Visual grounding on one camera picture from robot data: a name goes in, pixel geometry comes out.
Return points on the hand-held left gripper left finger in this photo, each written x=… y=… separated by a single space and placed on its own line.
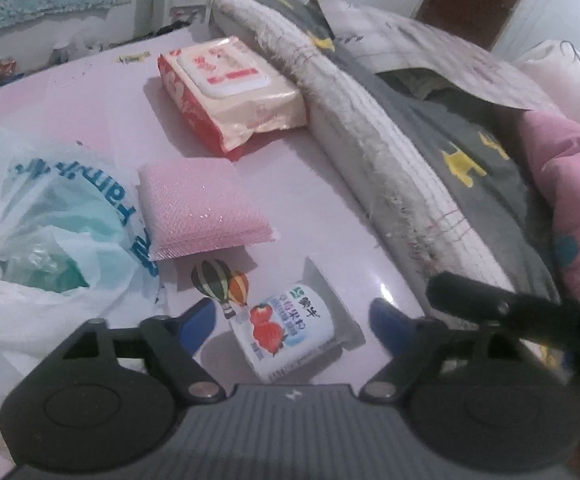
x=197 y=322

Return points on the grey blanket yellow print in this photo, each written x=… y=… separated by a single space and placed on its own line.
x=435 y=125

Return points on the pink mesh sponge cloth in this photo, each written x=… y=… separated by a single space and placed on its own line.
x=199 y=205

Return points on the red and cream wipes pack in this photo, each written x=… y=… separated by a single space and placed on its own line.
x=229 y=85

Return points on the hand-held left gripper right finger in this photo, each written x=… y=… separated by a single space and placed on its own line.
x=387 y=322

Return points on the grey printed cloth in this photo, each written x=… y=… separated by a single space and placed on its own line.
x=420 y=40

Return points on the white water dispenser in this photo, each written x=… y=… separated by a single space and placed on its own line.
x=184 y=5

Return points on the pale pink pillow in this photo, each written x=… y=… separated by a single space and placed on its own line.
x=555 y=70

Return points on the strawberry yogurt cup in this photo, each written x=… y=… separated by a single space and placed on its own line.
x=280 y=325

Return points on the crumpled white plastic bag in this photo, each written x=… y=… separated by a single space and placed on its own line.
x=82 y=40

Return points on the pale green plastic bag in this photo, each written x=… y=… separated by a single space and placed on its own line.
x=69 y=220

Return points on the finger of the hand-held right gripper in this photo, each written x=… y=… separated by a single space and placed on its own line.
x=475 y=300

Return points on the rolled white woven mat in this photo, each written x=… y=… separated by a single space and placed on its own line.
x=350 y=110

